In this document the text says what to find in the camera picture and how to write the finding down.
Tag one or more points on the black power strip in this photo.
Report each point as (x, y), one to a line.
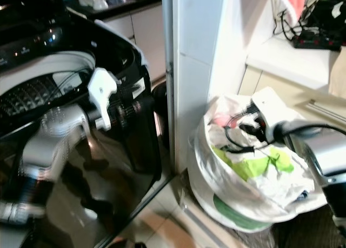
(319, 40)

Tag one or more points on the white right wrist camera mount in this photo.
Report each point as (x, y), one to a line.
(270, 110)

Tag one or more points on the steel washer drum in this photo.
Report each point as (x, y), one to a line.
(32, 94)

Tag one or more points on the red and white hanging cloth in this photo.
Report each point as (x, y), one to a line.
(292, 0)

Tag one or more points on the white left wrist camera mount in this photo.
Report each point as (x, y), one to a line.
(102, 91)

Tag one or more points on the white kitchen cabinet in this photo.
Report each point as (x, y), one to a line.
(143, 34)

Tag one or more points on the white laundry basket green print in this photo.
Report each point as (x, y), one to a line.
(216, 199)

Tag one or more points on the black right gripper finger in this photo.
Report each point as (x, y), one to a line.
(241, 130)

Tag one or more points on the black top-load washing machine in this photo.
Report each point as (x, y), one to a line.
(32, 48)

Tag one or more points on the cream drawer cabinet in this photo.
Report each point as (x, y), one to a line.
(292, 91)

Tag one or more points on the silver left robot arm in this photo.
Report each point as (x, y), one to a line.
(51, 145)

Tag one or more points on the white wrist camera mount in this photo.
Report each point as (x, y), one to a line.
(270, 110)
(102, 91)

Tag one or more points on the white and green garment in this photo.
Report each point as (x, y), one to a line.
(262, 164)

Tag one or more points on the pink garment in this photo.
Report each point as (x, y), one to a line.
(221, 120)

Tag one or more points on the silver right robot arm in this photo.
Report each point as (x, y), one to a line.
(321, 153)

